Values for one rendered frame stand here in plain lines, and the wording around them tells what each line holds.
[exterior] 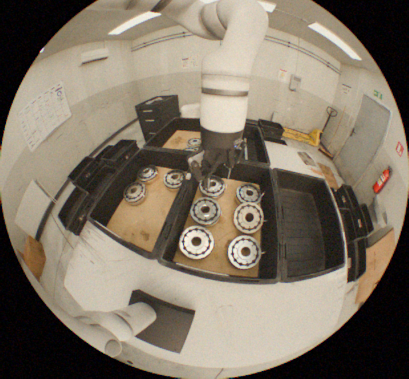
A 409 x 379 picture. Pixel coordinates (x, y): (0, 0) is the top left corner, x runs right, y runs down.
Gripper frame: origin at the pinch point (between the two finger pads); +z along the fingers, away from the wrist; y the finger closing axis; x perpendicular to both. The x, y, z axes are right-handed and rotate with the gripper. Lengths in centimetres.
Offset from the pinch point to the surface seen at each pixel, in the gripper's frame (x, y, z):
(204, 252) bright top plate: -11.3, -11.1, 14.5
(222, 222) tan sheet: -6.2, -0.2, 17.4
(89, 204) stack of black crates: 67, -82, 49
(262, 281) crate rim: -26.0, -5.1, 7.2
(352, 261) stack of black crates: -110, 69, 46
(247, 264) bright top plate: -21.5, -3.3, 14.4
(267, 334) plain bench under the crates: -60, -13, 30
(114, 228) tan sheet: 11.2, -37.0, 17.3
